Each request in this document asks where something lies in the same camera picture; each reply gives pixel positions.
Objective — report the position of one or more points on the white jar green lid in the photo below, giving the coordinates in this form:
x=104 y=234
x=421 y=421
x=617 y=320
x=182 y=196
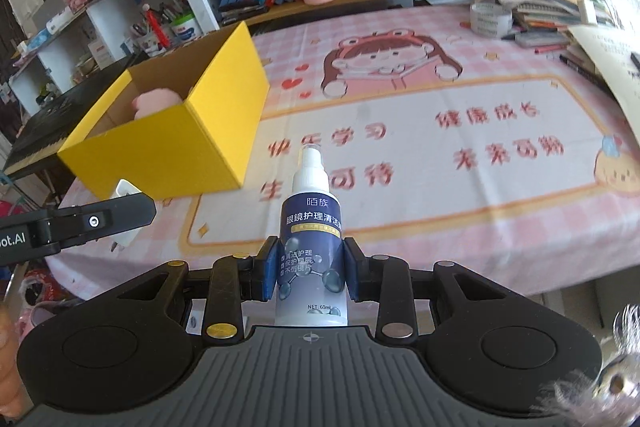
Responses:
x=185 y=28

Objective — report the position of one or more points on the pink checked cloth-covered desktop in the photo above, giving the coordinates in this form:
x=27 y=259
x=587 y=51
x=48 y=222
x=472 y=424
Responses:
x=450 y=117

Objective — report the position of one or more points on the red tassel ornament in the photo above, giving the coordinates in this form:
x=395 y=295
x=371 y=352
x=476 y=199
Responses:
x=156 y=29

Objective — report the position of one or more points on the yellow cardboard box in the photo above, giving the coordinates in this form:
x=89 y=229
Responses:
x=165 y=152

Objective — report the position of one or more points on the black pen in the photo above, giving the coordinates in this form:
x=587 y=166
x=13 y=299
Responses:
x=580 y=67

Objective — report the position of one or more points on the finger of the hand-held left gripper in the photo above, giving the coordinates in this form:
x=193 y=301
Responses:
x=100 y=219

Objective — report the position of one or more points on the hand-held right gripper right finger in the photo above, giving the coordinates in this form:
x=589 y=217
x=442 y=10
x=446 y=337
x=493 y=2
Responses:
x=353 y=272

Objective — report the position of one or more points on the white tape roll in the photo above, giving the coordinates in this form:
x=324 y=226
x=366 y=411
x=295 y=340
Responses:
x=491 y=19

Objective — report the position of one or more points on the person's left hand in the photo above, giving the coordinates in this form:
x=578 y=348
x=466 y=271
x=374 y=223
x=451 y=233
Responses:
x=7 y=382

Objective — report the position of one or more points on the grey furry pompom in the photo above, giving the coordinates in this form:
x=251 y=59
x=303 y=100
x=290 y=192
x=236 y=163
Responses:
x=600 y=387

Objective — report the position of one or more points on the white spray bottle blue label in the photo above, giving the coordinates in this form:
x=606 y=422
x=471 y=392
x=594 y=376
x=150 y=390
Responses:
x=312 y=232

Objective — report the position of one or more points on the blue tissue pack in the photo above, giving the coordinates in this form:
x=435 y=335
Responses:
x=39 y=39

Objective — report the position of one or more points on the white charger plug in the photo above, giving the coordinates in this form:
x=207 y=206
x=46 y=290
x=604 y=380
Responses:
x=125 y=192

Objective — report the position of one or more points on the black electronic keyboard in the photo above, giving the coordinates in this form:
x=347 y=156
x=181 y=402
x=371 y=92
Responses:
x=55 y=122

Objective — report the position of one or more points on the clear holder with pens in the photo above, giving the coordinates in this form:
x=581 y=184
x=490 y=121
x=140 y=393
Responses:
x=145 y=32

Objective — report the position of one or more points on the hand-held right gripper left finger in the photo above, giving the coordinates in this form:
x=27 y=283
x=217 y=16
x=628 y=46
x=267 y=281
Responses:
x=267 y=272

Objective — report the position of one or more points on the pink plush toy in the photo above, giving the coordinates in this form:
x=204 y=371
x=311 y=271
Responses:
x=157 y=104

